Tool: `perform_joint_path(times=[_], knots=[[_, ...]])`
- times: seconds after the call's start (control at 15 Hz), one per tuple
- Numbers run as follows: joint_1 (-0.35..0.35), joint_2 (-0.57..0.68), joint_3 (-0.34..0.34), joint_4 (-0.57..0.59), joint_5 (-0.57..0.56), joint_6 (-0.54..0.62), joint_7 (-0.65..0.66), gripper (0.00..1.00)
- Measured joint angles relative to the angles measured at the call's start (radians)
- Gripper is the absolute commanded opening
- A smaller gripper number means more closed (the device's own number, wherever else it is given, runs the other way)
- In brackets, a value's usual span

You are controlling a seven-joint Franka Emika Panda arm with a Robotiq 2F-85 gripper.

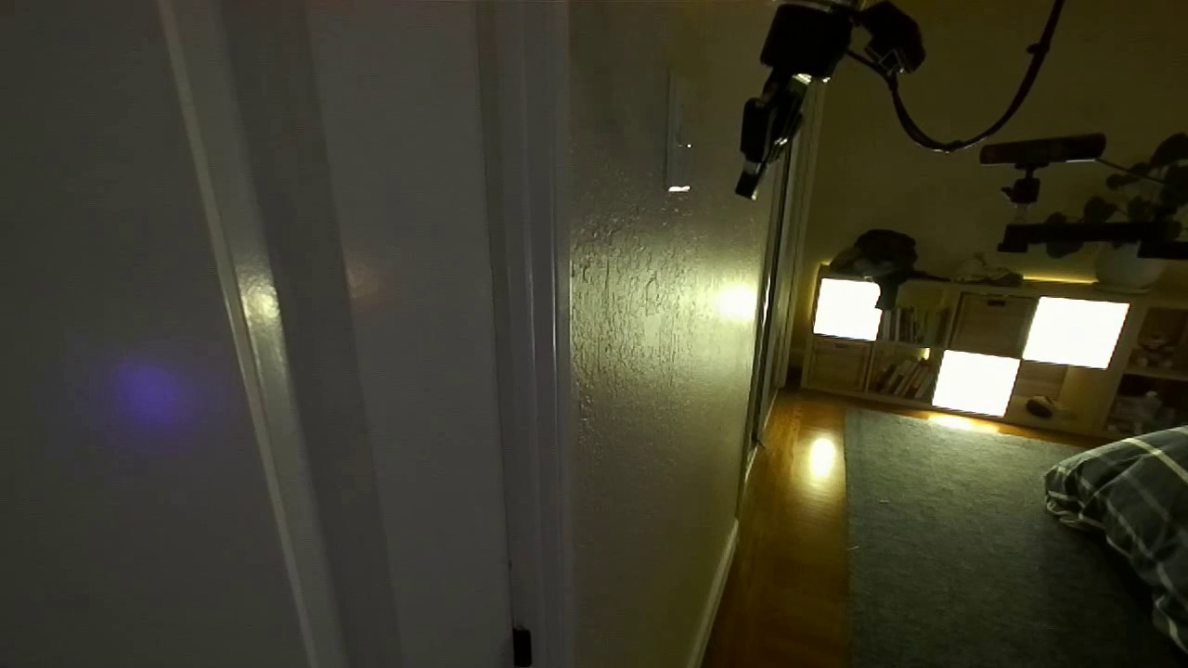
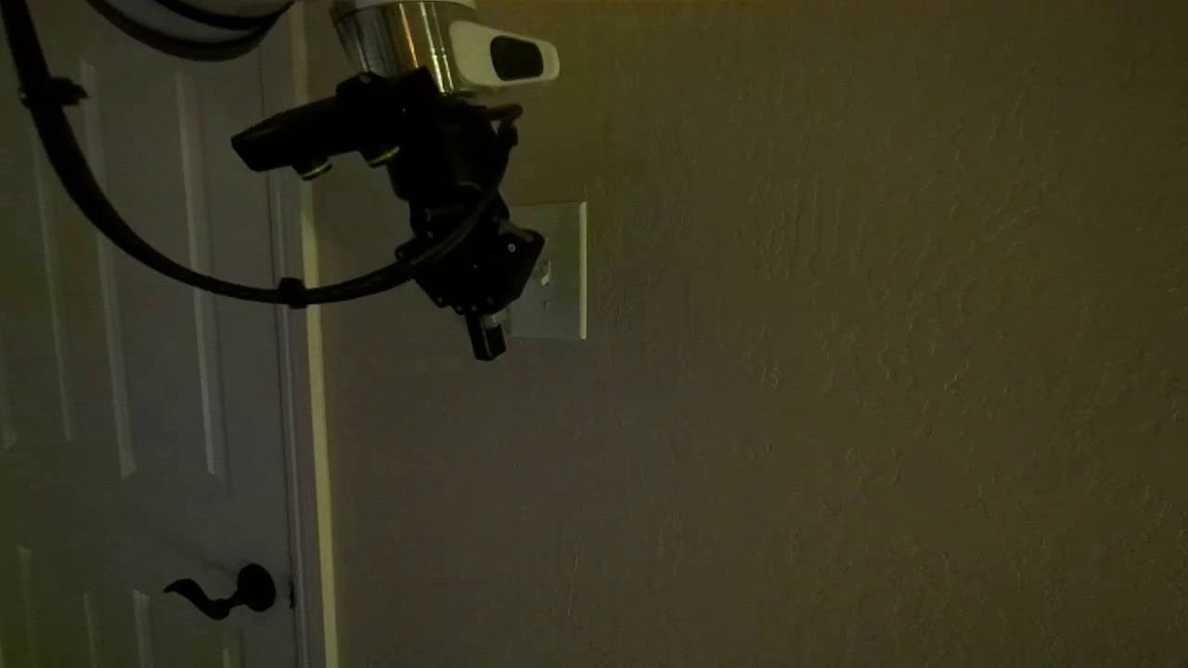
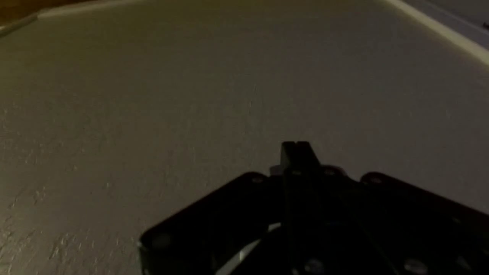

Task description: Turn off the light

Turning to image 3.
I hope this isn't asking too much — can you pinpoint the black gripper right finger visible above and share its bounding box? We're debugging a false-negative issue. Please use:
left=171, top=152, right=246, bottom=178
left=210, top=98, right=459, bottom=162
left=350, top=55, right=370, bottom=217
left=298, top=141, right=489, bottom=275

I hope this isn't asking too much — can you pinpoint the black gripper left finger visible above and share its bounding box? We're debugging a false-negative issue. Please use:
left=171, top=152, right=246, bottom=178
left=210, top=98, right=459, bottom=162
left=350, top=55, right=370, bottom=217
left=138, top=141, right=303, bottom=275

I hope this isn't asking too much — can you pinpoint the white door casing trim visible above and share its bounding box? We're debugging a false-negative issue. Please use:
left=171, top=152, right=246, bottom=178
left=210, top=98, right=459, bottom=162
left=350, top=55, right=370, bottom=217
left=381, top=0, right=489, bottom=69

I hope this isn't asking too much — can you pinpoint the white panelled door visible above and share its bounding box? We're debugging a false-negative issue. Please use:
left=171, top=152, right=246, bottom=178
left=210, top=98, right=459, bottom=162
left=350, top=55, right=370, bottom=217
left=417, top=0, right=489, bottom=51

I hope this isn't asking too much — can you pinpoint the white baseboard strip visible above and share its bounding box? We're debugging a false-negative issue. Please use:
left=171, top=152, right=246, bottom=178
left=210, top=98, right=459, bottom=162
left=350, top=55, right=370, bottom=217
left=0, top=0, right=155, bottom=39

